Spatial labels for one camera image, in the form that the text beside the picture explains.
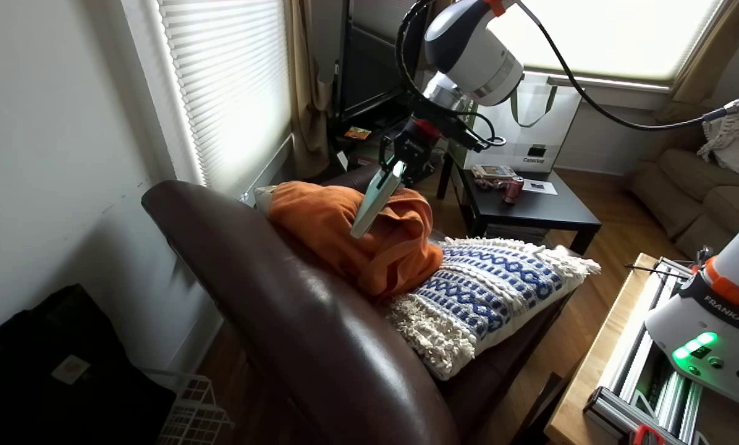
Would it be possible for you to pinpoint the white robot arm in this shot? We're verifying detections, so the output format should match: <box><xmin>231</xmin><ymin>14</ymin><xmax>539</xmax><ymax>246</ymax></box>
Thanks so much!
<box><xmin>379</xmin><ymin>0</ymin><xmax>524</xmax><ymax>183</ymax></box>

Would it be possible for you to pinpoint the white paper bag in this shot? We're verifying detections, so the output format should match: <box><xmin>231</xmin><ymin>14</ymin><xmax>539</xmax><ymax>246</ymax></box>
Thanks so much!
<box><xmin>487</xmin><ymin>75</ymin><xmax>582</xmax><ymax>174</ymax></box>

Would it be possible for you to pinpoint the red soda can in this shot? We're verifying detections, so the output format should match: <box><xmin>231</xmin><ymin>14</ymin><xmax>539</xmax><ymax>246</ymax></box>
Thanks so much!
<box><xmin>501</xmin><ymin>178</ymin><xmax>524</xmax><ymax>205</ymax></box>

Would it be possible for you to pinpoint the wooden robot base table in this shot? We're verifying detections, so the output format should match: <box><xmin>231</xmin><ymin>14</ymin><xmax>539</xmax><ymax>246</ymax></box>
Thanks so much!
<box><xmin>545</xmin><ymin>251</ymin><xmax>739</xmax><ymax>445</ymax></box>

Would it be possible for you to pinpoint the black coffee table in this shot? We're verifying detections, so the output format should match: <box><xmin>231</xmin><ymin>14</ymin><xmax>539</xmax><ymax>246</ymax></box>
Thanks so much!
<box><xmin>438</xmin><ymin>156</ymin><xmax>600</xmax><ymax>256</ymax></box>

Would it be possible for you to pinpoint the beige curtain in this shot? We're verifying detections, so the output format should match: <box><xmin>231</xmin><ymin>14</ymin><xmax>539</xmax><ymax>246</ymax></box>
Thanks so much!
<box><xmin>285</xmin><ymin>0</ymin><xmax>330</xmax><ymax>178</ymax></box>

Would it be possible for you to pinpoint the black tote bag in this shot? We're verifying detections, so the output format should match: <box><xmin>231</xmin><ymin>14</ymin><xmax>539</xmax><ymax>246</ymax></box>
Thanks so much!
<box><xmin>0</xmin><ymin>284</ymin><xmax>174</xmax><ymax>445</ymax></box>

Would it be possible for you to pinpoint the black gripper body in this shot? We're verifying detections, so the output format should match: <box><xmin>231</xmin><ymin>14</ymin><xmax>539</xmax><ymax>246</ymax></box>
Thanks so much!
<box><xmin>380</xmin><ymin>117</ymin><xmax>441</xmax><ymax>183</ymax></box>

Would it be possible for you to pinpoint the brown leather armchair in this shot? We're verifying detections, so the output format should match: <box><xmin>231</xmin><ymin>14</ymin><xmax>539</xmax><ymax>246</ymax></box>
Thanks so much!
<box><xmin>141</xmin><ymin>182</ymin><xmax>558</xmax><ymax>445</ymax></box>

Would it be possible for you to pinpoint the black flat television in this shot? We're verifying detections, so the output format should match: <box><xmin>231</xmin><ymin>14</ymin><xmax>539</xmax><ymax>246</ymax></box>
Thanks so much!
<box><xmin>340</xmin><ymin>0</ymin><xmax>416</xmax><ymax>120</ymax></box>

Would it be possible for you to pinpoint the blue white fringed pillow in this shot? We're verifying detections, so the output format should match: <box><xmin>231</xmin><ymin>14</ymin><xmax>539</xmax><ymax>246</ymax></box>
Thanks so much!
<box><xmin>384</xmin><ymin>239</ymin><xmax>600</xmax><ymax>382</ymax></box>

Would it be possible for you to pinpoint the white wire basket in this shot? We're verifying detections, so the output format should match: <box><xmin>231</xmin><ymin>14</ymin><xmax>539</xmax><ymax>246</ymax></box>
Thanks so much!
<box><xmin>148</xmin><ymin>368</ymin><xmax>233</xmax><ymax>445</ymax></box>

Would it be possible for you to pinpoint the orange towel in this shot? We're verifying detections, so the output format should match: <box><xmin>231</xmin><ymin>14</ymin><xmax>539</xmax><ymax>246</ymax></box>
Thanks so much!
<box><xmin>265</xmin><ymin>182</ymin><xmax>443</xmax><ymax>303</ymax></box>

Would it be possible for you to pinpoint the beige sofa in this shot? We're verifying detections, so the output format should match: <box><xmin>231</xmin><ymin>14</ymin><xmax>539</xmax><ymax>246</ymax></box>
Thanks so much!
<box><xmin>625</xmin><ymin>148</ymin><xmax>739</xmax><ymax>256</ymax></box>

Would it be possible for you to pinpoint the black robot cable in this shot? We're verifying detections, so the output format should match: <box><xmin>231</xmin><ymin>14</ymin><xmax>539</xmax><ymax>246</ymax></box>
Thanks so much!
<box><xmin>395</xmin><ymin>0</ymin><xmax>739</xmax><ymax>156</ymax></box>

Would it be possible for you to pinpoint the white paper sheet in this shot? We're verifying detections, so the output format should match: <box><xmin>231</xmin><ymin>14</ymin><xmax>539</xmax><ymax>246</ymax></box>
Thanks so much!
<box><xmin>522</xmin><ymin>178</ymin><xmax>558</xmax><ymax>197</ymax></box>

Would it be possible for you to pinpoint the white window blind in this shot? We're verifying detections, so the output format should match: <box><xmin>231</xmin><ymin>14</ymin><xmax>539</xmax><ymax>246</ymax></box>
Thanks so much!
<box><xmin>158</xmin><ymin>0</ymin><xmax>291</xmax><ymax>193</ymax></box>

